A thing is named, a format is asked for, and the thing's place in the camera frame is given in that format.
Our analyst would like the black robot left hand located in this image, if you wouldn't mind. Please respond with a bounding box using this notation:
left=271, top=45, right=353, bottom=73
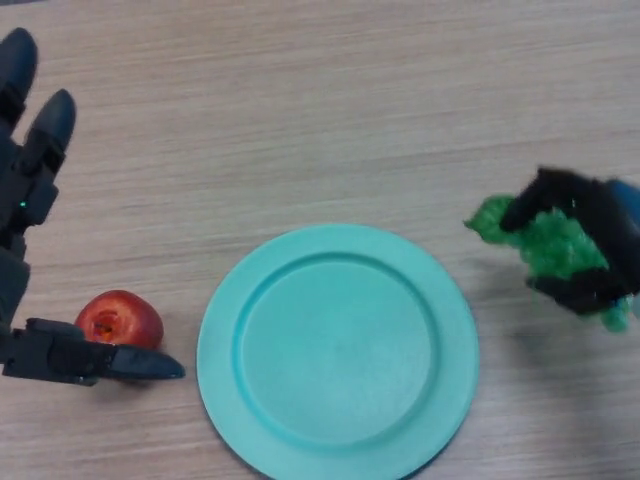
left=0, top=27, right=186, bottom=387

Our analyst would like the teal round plate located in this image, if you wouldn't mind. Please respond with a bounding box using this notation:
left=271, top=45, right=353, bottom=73
left=196, top=223, right=481, bottom=480

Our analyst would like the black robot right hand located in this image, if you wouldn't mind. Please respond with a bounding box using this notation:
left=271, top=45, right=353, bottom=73
left=499, top=167, right=640, bottom=316

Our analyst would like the red apple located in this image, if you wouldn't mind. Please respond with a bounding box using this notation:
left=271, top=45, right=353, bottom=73
left=74, top=289, right=165, bottom=354

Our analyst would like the green grape bunch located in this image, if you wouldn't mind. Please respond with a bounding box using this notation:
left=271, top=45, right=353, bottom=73
left=463, top=194, right=632, bottom=335

